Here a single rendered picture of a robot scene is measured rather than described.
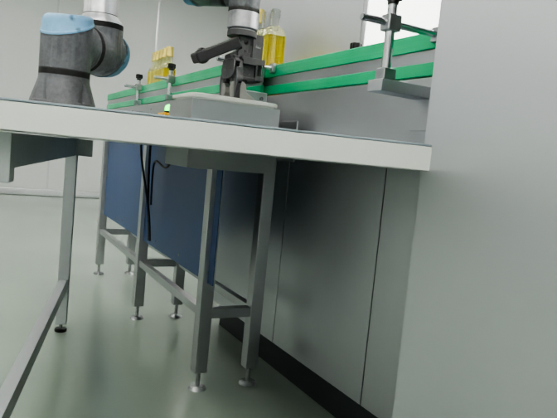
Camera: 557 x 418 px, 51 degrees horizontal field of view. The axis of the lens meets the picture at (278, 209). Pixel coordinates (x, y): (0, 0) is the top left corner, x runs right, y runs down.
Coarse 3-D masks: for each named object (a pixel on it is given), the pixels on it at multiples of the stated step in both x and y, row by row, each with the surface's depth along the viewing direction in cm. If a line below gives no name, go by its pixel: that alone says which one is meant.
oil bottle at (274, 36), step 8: (264, 32) 168; (272, 32) 166; (280, 32) 167; (264, 40) 168; (272, 40) 166; (280, 40) 168; (264, 48) 168; (272, 48) 167; (280, 48) 168; (264, 56) 168; (272, 56) 167; (280, 56) 168
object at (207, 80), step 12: (192, 72) 189; (204, 72) 180; (216, 72) 170; (156, 84) 227; (180, 84) 200; (192, 84) 190; (204, 84) 180; (216, 84) 171; (108, 96) 309; (120, 96) 282; (132, 96) 262; (144, 96) 243; (156, 96) 226; (108, 108) 307
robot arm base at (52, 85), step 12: (48, 72) 132; (60, 72) 132; (72, 72) 133; (84, 72) 135; (36, 84) 133; (48, 84) 132; (60, 84) 132; (72, 84) 133; (84, 84) 136; (36, 96) 133; (48, 96) 131; (60, 96) 131; (72, 96) 133; (84, 96) 136
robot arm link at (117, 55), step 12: (84, 0) 146; (96, 0) 144; (108, 0) 145; (84, 12) 146; (96, 12) 145; (108, 12) 146; (96, 24) 144; (108, 24) 145; (120, 24) 148; (108, 36) 145; (120, 36) 148; (108, 48) 144; (120, 48) 149; (108, 60) 145; (120, 60) 150; (96, 72) 146; (108, 72) 149; (120, 72) 154
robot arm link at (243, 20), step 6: (228, 12) 138; (234, 12) 135; (240, 12) 135; (246, 12) 135; (252, 12) 135; (228, 18) 137; (234, 18) 135; (240, 18) 135; (246, 18) 135; (252, 18) 136; (258, 18) 137; (228, 24) 137; (234, 24) 135; (240, 24) 135; (246, 24) 135; (252, 24) 136; (258, 24) 138; (252, 30) 137
